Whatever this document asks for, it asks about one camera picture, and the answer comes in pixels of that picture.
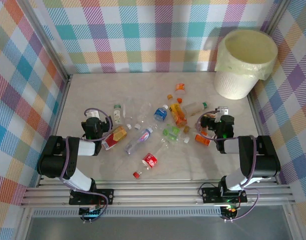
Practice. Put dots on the clear crushed plastic bottle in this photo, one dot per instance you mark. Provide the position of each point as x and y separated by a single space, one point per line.
165 145

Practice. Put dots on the milky bottle green cap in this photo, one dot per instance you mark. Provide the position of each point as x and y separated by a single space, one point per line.
194 108

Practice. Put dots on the white ribbed bin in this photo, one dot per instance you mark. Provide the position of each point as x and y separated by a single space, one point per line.
230 85

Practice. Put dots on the aluminium frame post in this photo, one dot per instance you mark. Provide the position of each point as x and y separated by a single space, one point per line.
275 15
46 37

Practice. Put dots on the white trash bin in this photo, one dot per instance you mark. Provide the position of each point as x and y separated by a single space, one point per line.
250 50

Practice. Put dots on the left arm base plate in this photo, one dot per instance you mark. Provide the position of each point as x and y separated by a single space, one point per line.
106 196

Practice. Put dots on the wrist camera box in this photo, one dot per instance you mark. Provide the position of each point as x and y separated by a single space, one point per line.
222 110
92 114

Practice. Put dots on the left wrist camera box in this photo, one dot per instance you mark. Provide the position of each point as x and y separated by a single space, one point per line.
92 114

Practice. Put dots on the blue label plastic bottle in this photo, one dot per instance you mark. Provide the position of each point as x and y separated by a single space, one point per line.
160 113

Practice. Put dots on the aluminium mounting rail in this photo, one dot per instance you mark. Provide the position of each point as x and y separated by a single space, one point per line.
155 197

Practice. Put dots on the brown label plastic bottle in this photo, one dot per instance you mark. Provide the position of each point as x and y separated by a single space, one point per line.
210 116

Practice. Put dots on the small orange plastic bottle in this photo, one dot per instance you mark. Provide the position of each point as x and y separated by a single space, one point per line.
202 140

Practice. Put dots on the small orange label bottle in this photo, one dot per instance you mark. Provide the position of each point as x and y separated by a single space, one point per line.
180 87

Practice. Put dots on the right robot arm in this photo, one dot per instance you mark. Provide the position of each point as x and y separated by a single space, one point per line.
265 160

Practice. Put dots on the orange bottle cap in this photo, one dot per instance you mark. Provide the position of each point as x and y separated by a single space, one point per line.
180 100

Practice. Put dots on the yellow-orange bottle cap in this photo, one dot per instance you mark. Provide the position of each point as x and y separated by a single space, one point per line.
170 96

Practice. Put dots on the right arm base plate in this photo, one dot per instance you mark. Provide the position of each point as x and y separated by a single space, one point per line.
210 195

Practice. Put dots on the clear crumpled bottle white cap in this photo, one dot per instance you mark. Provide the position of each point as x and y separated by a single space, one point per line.
145 112

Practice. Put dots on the red label cola bottle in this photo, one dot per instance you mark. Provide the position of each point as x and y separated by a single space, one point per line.
150 160

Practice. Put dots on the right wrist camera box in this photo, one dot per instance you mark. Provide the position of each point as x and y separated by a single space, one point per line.
222 110

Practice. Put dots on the purple label water bottle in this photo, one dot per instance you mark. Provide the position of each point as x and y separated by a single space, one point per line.
140 140

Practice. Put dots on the red yellow label bottle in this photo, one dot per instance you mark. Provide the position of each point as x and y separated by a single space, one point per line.
115 137

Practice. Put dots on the green label plastic bottle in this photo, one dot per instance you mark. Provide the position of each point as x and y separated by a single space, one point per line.
170 132

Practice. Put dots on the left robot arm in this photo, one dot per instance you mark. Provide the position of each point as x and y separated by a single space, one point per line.
53 160

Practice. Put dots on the orange juice plastic bottle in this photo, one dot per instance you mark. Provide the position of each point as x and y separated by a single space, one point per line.
179 116

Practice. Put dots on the flower label plastic bottle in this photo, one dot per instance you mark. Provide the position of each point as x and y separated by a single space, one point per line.
117 115

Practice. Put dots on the brown bottle cap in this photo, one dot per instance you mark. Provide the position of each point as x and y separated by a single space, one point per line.
186 129

